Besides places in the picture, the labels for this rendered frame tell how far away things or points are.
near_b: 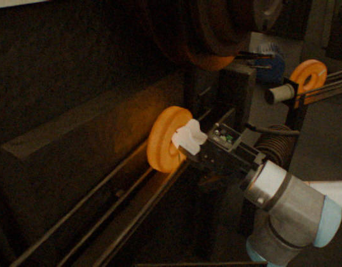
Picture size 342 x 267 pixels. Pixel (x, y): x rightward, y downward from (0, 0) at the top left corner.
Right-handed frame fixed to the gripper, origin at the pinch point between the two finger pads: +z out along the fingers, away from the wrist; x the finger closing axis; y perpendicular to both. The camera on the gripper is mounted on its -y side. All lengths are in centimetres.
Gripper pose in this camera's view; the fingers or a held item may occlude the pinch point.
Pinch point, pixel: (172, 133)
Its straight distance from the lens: 63.7
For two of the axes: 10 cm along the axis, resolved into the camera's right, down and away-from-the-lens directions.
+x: -5.6, 4.6, -6.9
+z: -8.0, -5.2, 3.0
